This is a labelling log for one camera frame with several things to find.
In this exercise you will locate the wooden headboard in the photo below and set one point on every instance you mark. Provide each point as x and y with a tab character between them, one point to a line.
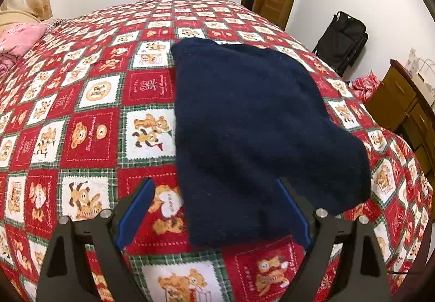
13	18

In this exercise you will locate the black folded stroller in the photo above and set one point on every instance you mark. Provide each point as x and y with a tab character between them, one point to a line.
343	40

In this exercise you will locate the red bear printed bedspread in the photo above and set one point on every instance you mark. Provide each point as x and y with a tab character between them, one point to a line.
91	132

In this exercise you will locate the pink quilt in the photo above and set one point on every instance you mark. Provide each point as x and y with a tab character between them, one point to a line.
20	36

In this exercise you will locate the brown wooden cabinet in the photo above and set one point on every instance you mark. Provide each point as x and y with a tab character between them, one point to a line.
397	98

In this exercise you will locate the red plaid cloth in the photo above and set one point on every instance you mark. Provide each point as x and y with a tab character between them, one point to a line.
365	82

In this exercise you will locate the white carton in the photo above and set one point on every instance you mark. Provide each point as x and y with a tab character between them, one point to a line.
412	60

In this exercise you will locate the navy knit sweater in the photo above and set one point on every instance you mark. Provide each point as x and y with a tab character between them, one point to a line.
255	125

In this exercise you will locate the grey striped pillow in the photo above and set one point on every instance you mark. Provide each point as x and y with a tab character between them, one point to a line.
56	22

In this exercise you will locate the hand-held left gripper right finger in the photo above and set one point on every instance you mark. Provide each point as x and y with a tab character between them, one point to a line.
295	217

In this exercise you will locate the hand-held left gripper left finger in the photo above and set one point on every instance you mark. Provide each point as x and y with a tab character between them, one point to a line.
136	210

